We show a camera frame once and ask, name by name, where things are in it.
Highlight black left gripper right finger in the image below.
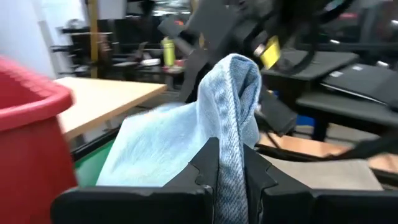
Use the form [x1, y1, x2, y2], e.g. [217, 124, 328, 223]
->
[243, 143, 398, 224]

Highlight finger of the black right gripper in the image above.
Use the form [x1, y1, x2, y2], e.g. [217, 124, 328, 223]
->
[255, 86, 299, 137]
[178, 46, 214, 104]

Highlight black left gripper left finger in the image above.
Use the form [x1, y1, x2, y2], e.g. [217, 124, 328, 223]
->
[51, 136, 221, 224]

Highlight light blue denim jeans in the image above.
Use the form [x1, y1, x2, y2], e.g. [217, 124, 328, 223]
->
[96, 53, 262, 224]

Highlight red plastic laundry bin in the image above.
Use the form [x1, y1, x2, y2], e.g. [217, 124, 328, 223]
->
[0, 55, 78, 224]

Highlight yellow-green bottle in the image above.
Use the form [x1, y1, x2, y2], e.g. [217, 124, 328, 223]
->
[161, 36, 177, 67]

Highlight green table mat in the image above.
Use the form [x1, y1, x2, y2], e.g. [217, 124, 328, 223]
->
[73, 139, 116, 188]

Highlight light wood desk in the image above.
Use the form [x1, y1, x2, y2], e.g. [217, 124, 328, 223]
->
[54, 77, 169, 141]

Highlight yellow pillar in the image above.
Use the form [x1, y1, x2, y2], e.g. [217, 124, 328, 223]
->
[87, 0, 100, 78]

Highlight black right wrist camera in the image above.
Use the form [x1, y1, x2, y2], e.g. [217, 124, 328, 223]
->
[157, 15, 203, 57]

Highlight black metal table frame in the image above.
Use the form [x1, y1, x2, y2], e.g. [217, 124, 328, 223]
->
[70, 126, 123, 162]

